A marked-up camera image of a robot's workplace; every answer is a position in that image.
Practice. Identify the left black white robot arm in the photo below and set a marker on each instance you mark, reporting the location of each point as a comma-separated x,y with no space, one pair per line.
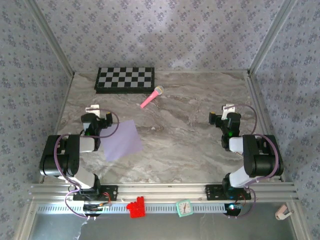
60,155

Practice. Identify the black white chessboard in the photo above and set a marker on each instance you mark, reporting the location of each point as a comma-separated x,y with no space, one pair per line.
125,80

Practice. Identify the pink toy microphone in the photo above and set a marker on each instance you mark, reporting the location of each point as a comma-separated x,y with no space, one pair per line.
150,99

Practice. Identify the grey metal base plate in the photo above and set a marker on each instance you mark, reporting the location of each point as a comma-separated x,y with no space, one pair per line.
160,227

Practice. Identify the white torn tape strip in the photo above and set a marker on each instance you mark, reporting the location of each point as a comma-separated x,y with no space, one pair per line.
81,228

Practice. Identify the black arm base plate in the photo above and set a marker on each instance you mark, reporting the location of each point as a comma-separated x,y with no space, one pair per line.
212,192
111,192

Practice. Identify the red toy brick block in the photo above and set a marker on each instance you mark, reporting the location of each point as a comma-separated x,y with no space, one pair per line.
136,208

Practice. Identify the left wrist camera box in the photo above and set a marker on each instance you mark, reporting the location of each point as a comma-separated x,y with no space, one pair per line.
92,108

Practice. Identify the small electronics board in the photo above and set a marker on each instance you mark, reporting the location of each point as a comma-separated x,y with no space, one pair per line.
92,207
232,207

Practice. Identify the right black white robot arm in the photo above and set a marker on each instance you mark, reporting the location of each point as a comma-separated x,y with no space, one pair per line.
262,160

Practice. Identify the light purple paper sheet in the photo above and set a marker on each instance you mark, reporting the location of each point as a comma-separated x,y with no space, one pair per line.
122,140

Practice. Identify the green toy clock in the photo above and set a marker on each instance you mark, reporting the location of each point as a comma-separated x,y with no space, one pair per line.
184,208

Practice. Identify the aluminium side rail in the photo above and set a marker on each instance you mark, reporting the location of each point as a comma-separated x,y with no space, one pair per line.
64,105
258,100

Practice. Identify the aluminium frame post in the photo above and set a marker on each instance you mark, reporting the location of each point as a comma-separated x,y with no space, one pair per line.
51,37
271,37

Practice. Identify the beige plastic hook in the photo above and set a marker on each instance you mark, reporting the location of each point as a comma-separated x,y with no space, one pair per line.
281,212

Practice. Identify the long aluminium mounting rail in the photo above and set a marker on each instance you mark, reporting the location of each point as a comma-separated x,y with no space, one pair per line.
160,192

